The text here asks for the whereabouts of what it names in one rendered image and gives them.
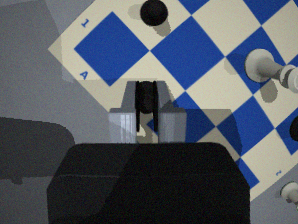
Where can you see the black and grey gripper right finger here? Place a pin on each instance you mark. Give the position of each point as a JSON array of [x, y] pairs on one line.
[[169, 121]]

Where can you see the black chess pawn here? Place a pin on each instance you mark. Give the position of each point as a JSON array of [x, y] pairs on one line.
[[146, 102], [153, 12]]

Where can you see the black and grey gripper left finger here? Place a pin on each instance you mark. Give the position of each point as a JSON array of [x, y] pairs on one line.
[[122, 121]]

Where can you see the blue and cream chessboard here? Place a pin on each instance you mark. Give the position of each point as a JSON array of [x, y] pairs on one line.
[[199, 51]]

